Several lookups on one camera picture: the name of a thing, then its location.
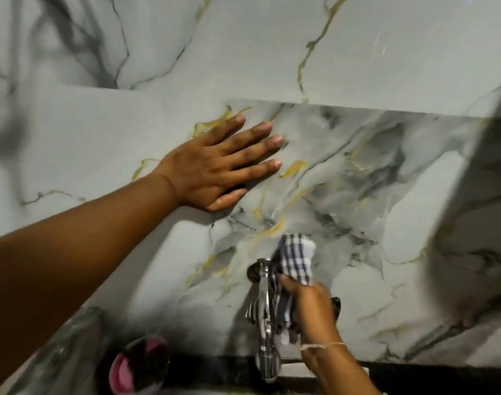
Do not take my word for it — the thread wrist band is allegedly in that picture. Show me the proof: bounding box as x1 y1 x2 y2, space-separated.
300 342 347 352

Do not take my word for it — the person's left hand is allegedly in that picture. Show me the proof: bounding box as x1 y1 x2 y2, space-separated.
154 112 286 213

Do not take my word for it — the person's left forearm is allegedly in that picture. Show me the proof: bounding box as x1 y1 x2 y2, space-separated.
0 172 181 391

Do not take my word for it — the person's right hand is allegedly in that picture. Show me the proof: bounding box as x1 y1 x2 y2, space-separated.
278 275 342 347

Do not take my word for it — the clear plastic bag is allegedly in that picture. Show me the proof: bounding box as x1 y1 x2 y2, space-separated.
7 306 111 395

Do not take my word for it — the checkered white cleaning cloth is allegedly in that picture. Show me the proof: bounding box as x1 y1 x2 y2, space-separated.
245 233 317 346

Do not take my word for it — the pink plastic bucket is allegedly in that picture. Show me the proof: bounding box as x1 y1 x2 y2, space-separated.
109 335 171 395

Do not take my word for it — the chrome wall tap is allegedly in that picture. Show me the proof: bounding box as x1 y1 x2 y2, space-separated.
247 258 282 384

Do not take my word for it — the person's right forearm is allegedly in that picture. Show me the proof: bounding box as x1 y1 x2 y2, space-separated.
301 343 383 395

